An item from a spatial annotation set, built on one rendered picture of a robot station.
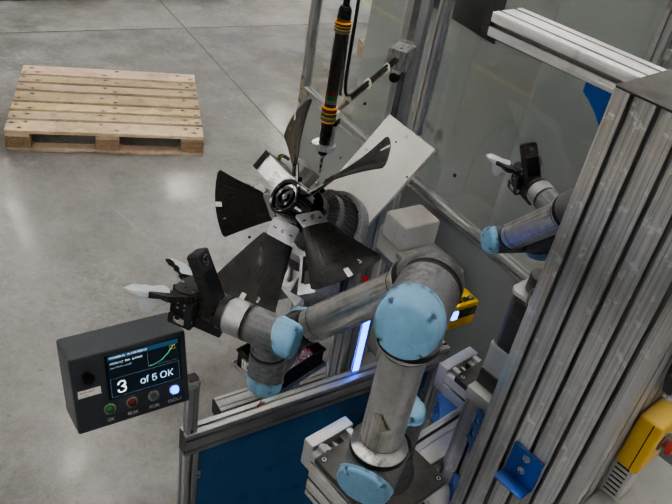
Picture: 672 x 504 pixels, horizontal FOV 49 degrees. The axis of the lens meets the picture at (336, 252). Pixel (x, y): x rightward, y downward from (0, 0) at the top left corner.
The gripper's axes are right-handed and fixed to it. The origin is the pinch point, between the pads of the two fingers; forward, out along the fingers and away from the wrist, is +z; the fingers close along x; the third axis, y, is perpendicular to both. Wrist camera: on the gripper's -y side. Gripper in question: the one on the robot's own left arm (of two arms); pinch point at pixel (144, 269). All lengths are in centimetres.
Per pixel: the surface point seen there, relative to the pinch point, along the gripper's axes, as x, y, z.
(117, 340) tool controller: 0.6, 21.0, 5.6
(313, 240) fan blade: 71, 18, -10
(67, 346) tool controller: -5.8, 22.6, 13.7
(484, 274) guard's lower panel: 134, 40, -57
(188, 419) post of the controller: 18, 52, -5
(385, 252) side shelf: 128, 43, -20
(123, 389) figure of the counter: -2.1, 30.8, 1.2
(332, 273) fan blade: 64, 22, -21
